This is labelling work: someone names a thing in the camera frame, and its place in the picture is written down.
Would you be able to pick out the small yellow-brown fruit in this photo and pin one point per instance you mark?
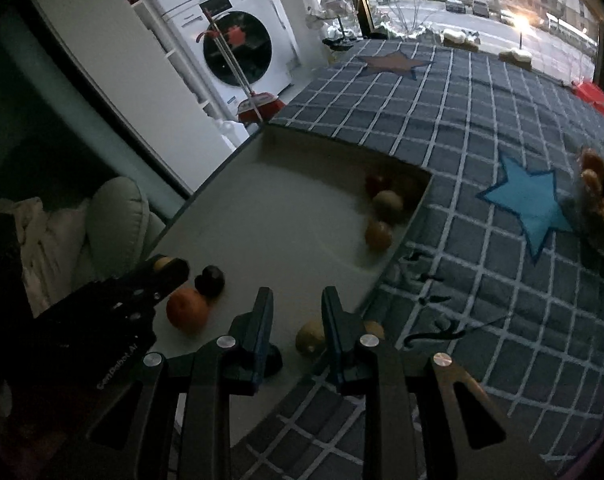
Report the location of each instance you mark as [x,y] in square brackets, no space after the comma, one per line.
[163,263]

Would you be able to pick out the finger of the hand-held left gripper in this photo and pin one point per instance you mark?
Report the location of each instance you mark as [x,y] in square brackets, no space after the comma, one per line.
[178,274]
[142,270]

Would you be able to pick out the white washing machine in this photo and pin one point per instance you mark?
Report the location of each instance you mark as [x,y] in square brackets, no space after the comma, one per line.
[192,25]

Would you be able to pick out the small lamp with white shade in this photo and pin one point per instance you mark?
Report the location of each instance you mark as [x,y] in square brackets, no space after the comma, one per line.
[332,2]

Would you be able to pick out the white rectangular tray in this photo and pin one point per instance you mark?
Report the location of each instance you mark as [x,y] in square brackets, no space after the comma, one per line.
[282,210]

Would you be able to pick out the tall white shelf cabinet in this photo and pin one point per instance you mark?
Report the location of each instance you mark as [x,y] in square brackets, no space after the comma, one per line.
[107,50]

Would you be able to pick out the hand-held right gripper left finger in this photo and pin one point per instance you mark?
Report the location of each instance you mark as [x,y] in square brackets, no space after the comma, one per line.
[259,330]

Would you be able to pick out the white plastic jug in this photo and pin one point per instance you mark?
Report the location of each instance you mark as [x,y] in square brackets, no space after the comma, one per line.
[227,132]

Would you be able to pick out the brown kiwi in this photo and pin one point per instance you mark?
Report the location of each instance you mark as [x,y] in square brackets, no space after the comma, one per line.
[309,337]
[387,205]

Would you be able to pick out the red broom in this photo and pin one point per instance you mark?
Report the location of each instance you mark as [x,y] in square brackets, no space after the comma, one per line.
[262,105]

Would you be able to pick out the dark parked car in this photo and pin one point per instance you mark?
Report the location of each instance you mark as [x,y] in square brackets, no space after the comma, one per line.
[455,5]
[480,7]

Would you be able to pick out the clear glass bowl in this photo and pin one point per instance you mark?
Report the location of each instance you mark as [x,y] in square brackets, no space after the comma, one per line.
[591,230]

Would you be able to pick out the small yellow-orange fruit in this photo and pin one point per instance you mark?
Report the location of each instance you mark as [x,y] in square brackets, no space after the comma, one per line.
[379,235]

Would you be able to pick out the white clothing pile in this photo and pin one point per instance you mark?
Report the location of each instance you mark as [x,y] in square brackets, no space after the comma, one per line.
[32,230]

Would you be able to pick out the small brown fruit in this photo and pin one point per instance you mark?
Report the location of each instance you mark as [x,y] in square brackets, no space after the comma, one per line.
[375,329]

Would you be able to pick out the dark plum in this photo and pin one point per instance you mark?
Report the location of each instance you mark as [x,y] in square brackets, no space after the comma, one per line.
[274,360]
[210,280]

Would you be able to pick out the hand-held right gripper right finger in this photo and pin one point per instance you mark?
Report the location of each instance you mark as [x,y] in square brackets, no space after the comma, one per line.
[337,330]

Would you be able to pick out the red bucket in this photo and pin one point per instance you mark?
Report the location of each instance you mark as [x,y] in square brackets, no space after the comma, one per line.
[594,95]

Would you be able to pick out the pale green chair cushion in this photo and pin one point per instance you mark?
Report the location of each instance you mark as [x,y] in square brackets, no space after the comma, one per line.
[117,220]

